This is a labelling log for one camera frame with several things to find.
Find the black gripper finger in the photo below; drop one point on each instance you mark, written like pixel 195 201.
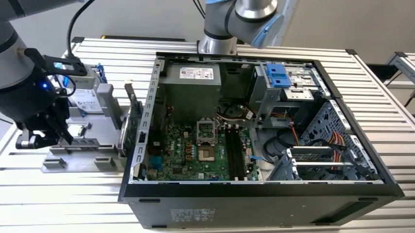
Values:
pixel 62 126
pixel 42 139

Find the CPU socket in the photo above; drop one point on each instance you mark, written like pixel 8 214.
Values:
pixel 207 154

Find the black PC case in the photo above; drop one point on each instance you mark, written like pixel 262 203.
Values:
pixel 227 211

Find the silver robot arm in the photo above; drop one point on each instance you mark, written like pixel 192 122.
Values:
pixel 223 21

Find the hard disk in blue carrier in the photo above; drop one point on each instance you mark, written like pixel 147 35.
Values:
pixel 87 102

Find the slatted metal side table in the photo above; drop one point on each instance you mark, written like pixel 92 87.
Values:
pixel 401 61

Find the grey parts rack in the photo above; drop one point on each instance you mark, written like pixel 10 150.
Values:
pixel 98 132

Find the black table corner cap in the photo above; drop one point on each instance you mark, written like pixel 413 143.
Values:
pixel 351 51
pixel 78 40

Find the silver CPU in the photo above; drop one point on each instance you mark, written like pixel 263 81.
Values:
pixel 78 132

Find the black round fan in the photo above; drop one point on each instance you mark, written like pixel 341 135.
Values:
pixel 234 111

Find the blue plastic drive latch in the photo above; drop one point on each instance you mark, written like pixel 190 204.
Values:
pixel 277 75

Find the blue expansion slot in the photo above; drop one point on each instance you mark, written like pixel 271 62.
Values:
pixel 155 162

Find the green motherboard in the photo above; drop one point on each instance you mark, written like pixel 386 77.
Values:
pixel 175 157

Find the metal disk bay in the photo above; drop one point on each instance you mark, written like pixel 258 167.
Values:
pixel 282 167

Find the green graphics card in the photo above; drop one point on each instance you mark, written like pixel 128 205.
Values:
pixel 131 131

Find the silver camera with black bracket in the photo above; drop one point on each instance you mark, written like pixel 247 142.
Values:
pixel 80 81

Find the grey power supply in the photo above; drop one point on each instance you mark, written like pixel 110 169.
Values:
pixel 191 97

